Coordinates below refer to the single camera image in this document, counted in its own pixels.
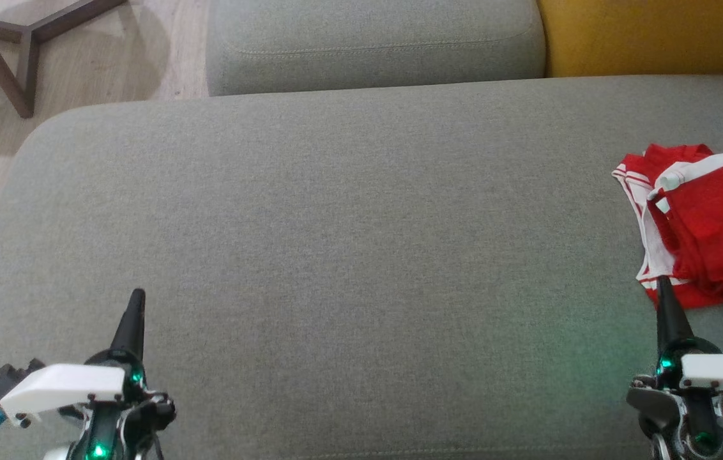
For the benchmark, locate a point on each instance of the grey sofa seat cushion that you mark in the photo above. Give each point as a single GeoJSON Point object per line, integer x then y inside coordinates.
{"type": "Point", "coordinates": [361, 255]}

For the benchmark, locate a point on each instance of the grey sofa back cushion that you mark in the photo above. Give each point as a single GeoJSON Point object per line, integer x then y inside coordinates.
{"type": "Point", "coordinates": [374, 38]}

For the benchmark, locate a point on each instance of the yellow sofa cushion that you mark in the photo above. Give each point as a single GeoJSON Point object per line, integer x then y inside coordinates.
{"type": "Point", "coordinates": [649, 35]}

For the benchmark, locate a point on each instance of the red basketball jersey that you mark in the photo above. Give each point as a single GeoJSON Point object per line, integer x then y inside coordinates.
{"type": "Point", "coordinates": [639, 191]}

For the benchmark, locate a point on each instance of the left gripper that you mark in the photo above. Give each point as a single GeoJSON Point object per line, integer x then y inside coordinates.
{"type": "Point", "coordinates": [68, 386]}

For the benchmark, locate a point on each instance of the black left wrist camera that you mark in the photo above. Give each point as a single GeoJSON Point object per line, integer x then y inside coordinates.
{"type": "Point", "coordinates": [7, 380]}

